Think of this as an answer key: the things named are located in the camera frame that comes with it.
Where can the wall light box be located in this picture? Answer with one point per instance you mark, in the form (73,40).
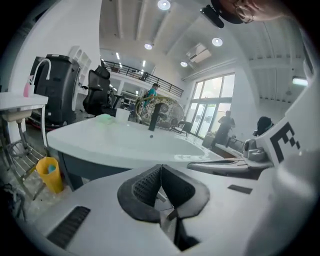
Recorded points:
(300,81)

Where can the small black chair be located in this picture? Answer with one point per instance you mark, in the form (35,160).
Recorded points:
(183,127)

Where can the black balcony railing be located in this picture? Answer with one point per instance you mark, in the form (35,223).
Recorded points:
(150,76)

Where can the white square container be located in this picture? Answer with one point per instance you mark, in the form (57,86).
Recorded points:
(123,115)

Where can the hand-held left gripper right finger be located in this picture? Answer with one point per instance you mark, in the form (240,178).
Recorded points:
(183,197)

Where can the white curved faucet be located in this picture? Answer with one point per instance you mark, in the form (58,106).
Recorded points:
(41,63)

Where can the white wall shelf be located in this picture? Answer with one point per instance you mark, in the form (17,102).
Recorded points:
(81,58)

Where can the person's head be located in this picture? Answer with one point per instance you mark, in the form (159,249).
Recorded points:
(260,8)

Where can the ceiling air conditioner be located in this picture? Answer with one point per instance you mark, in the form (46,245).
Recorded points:
(198,53)

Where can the blue item in bucket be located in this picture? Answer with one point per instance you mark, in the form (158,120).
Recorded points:
(51,168)

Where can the grey drain pipe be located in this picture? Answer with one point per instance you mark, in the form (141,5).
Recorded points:
(22,135)

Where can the large glass windows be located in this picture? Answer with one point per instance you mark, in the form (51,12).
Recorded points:
(212,100)

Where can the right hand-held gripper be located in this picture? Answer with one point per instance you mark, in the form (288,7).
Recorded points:
(287,140)

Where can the yellow plastic bucket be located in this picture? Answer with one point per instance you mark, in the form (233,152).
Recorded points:
(51,178)

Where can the round ceiling light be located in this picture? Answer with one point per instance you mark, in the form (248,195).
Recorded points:
(183,64)
(164,4)
(148,46)
(217,42)

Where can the pink bottle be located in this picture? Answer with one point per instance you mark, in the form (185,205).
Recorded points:
(27,90)

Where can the eyeglasses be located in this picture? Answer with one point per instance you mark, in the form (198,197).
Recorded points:
(243,12)

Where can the green sponge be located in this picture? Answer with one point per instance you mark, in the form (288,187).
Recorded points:
(105,118)

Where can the large black machine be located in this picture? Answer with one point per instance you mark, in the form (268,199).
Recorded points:
(58,87)

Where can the black office chair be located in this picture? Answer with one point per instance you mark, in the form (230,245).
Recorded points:
(97,92)

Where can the patterned round chair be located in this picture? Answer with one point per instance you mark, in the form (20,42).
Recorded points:
(170,110)

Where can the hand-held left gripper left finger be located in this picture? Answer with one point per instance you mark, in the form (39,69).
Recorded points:
(140,197)

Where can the small white utility sink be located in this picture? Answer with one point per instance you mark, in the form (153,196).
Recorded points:
(20,102)

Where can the black head camera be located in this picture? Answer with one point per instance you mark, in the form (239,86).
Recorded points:
(212,16)

